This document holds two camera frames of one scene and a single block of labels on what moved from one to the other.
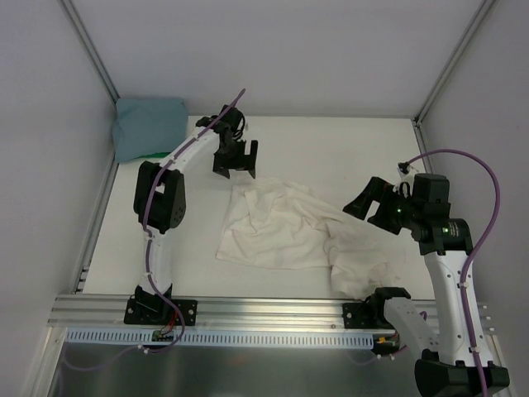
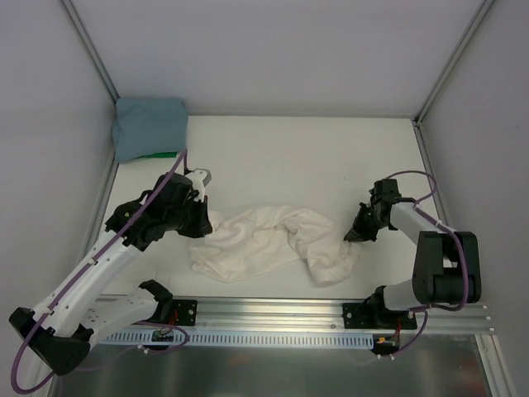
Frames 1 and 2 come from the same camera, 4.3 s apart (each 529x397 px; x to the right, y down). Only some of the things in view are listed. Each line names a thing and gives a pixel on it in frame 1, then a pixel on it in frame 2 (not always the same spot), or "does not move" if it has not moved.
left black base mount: x=150 y=308 does not move
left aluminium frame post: x=89 y=46 does not move
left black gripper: x=234 y=155 -> x=199 y=219
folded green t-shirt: x=159 y=155 does not move
